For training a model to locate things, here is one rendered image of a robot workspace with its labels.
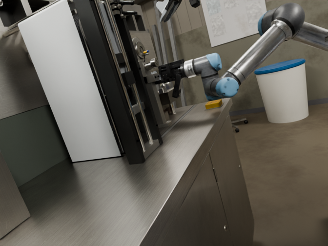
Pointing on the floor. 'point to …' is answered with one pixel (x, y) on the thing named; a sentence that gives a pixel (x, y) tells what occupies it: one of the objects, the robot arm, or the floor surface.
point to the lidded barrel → (284, 91)
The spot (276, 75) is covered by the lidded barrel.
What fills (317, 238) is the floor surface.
